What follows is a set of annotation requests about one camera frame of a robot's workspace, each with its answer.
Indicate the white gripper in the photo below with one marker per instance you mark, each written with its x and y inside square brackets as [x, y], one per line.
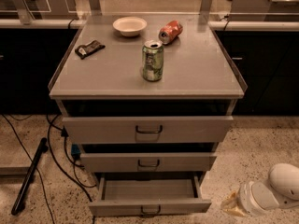
[245, 195]

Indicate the grey bottom drawer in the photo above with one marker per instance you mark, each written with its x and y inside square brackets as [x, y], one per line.
[149, 195]

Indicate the grey drawer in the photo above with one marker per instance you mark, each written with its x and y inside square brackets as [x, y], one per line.
[128, 130]
[147, 162]
[149, 195]

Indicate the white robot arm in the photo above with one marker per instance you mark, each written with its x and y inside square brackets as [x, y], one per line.
[280, 190]

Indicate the grey drawer cabinet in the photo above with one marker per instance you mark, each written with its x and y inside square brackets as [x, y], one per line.
[198, 80]

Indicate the grey middle drawer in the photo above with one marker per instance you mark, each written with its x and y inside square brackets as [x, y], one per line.
[147, 162]

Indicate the grey top drawer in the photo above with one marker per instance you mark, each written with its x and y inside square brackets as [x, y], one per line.
[128, 130]

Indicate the blue power adapter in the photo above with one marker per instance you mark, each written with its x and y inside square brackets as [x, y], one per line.
[75, 152]

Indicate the green soda can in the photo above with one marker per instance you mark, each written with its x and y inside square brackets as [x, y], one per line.
[153, 60]

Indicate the orange soda can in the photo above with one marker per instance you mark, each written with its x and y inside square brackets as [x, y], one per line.
[170, 31]

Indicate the black floor bar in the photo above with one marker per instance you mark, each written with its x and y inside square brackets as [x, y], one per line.
[18, 205]

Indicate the white bowl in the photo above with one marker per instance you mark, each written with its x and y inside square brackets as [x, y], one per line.
[129, 26]

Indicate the black snack wrapper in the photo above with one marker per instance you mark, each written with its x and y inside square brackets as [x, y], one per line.
[86, 50]

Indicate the white horizontal rail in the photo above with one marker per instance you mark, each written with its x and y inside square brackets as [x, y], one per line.
[216, 25]

